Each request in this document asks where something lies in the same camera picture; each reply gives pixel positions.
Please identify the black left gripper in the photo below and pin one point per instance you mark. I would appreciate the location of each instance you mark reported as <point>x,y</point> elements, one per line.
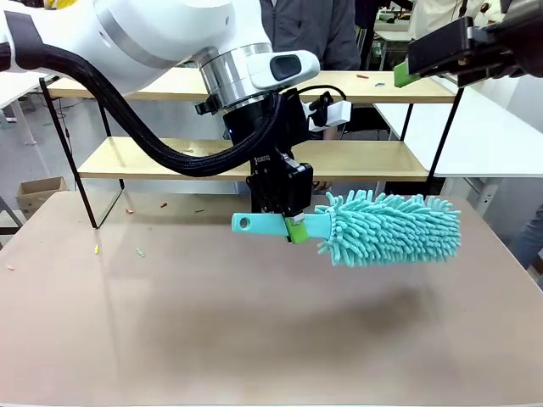
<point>265,127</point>

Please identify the person's left hand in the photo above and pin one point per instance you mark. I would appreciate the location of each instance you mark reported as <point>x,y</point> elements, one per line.
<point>322,185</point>

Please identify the brown cardboard box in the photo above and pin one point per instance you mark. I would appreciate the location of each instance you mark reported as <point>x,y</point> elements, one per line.
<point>40,197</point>

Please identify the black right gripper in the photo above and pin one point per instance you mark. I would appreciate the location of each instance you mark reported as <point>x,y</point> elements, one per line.
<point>522,46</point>

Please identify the wooden shelf unit black frame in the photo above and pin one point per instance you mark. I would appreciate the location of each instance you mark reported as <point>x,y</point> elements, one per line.
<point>373,159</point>

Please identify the person in blue jeans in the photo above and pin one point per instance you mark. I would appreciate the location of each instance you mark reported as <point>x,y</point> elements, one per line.
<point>530,237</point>

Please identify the teal chenille duster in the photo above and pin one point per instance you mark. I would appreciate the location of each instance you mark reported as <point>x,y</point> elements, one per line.
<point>382,229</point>

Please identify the white side table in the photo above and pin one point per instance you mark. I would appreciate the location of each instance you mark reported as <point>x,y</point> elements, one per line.
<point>488,140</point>
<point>17,89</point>

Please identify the person in grey jacket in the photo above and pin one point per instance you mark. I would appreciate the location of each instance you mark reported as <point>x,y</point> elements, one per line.
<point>322,29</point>

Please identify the person in white coat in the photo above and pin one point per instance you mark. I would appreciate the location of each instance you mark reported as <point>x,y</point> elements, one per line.
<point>432,19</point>

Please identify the person in yellow jacket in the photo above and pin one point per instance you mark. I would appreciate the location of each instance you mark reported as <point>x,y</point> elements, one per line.
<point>59,3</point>

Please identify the white background desk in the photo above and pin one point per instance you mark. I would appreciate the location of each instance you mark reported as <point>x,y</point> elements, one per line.
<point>390,36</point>

